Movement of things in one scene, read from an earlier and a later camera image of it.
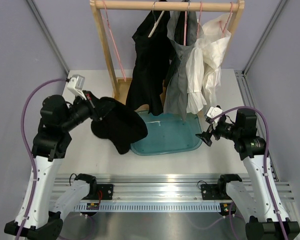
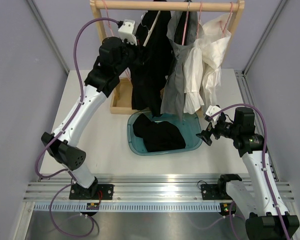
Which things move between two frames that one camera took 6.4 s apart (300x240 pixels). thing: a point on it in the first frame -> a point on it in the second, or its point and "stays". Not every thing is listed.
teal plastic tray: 167,134 stays
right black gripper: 215,131 stays
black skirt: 118,123 -> 159,136
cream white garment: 213,37 stays
